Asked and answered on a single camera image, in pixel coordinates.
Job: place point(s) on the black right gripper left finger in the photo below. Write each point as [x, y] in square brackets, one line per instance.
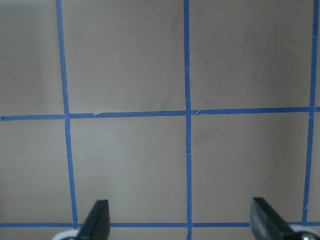
[97, 224]

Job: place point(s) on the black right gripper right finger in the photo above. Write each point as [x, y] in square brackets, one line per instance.
[267, 224]

